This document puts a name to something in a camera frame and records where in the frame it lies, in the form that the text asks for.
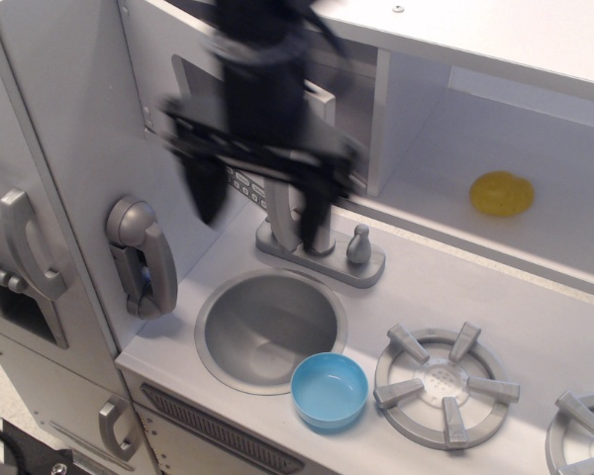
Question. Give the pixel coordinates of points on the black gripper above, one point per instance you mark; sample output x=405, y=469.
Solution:
x=260, y=121

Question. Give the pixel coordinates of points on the silver toy telephone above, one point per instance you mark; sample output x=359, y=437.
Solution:
x=143, y=258

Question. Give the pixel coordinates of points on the grey ice dispenser panel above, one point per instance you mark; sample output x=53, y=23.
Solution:
x=27, y=308

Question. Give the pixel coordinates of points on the silver stove burner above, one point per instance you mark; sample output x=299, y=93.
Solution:
x=569, y=442
x=442, y=389

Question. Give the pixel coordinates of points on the silver toy faucet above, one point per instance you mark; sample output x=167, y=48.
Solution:
x=353, y=260

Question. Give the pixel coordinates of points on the white toy microwave door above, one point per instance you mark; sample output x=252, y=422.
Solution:
x=188, y=99

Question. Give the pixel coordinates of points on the light blue plastic bowl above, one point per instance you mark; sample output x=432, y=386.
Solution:
x=329, y=391

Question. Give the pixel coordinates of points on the yellow toy lemon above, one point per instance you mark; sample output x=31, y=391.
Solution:
x=501, y=194

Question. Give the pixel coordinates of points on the white toy kitchen unit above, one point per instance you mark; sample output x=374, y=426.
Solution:
x=446, y=91

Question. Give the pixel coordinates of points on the silver lower door handle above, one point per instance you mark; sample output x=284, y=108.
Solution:
x=122, y=447

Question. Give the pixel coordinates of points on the silver fridge door handle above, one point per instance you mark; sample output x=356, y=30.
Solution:
x=17, y=213

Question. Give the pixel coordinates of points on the round silver sink basin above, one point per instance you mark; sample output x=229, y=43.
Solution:
x=255, y=329

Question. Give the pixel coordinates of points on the grey oven vent panel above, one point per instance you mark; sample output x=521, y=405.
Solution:
x=232, y=439

